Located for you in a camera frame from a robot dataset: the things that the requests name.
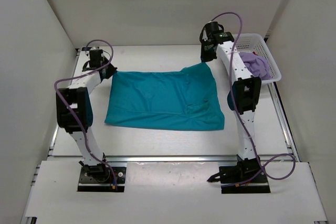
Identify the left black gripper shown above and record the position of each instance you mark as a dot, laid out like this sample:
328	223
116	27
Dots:
111	72

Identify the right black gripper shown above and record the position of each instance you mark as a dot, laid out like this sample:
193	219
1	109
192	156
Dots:
204	57

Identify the teal t shirt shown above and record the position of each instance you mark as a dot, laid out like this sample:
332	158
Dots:
184	100

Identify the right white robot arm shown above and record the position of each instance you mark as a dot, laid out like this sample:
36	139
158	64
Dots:
245	88

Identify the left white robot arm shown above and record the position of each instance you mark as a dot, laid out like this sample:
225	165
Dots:
74	110

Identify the white plastic basket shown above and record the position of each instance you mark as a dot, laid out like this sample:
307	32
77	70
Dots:
255	42

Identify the purple t shirt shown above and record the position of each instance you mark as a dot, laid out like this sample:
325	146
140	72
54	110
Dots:
256	64

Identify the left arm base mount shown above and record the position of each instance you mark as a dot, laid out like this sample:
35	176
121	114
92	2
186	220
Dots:
99	178

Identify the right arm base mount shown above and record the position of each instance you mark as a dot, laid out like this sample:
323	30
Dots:
245	177

